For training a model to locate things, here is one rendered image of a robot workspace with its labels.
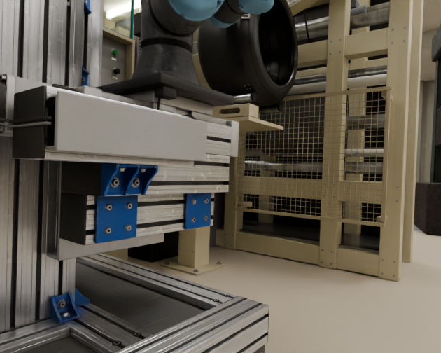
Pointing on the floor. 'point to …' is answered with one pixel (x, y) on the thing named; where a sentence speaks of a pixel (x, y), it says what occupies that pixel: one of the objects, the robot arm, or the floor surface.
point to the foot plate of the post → (193, 268)
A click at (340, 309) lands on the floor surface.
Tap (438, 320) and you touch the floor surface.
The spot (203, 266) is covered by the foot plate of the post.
